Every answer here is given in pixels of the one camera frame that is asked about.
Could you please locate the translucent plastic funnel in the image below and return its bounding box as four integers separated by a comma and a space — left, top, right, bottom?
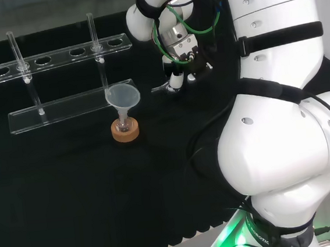
104, 82, 144, 124

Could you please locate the small round-bottom glass flask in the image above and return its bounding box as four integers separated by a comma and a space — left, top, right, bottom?
114, 114, 135, 134

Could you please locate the cork ring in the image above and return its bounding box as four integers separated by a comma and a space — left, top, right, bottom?
109, 116, 142, 146

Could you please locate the pale board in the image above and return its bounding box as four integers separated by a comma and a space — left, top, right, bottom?
143, 207, 255, 247

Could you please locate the clear acrylic funnel stand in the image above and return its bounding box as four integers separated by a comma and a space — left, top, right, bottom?
0, 9, 141, 138

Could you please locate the black bench cloth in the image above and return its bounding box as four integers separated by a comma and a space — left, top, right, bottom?
0, 0, 330, 247

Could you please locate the green cable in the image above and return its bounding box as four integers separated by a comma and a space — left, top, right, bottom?
150, 0, 219, 68

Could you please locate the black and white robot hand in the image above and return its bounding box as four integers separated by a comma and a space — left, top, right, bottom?
159, 32, 217, 94

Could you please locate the clear glass weighing funnel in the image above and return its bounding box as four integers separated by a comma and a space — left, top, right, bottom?
150, 82, 177, 96

